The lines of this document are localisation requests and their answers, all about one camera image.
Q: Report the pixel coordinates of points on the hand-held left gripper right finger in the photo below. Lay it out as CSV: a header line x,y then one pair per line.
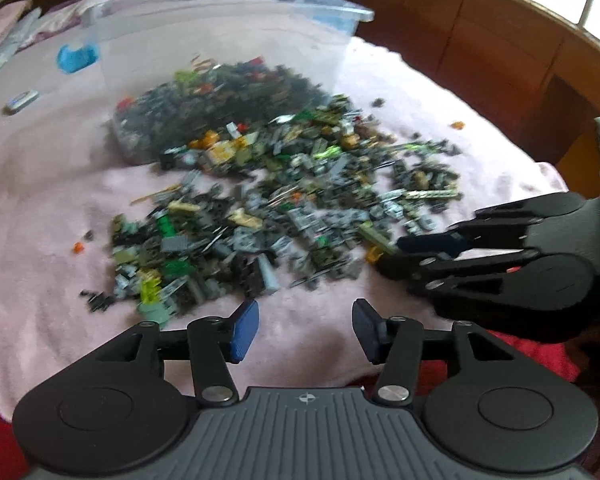
x,y
365,330

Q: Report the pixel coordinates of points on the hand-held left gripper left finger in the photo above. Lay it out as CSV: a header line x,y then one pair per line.
x,y
244,330

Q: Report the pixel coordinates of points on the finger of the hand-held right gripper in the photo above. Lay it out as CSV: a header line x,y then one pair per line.
x,y
420,270
430,244

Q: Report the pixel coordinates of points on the pile of mixed toy bricks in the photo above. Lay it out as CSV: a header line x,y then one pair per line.
x,y
280,200

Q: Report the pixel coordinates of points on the clear plastic storage bin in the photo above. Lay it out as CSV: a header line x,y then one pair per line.
x,y
220,35

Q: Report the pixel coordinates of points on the red bedsheet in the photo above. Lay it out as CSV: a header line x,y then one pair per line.
x,y
530,355

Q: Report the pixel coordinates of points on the small orange toy brick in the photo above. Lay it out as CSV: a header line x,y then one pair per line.
x,y
457,124

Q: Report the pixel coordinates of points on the long wooden cabinet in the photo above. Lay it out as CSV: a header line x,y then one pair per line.
x,y
480,35

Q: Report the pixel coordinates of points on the small white square device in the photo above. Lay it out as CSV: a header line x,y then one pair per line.
x,y
21,101

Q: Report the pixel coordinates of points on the white ruffled pillow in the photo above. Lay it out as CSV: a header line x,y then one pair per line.
x,y
75,10

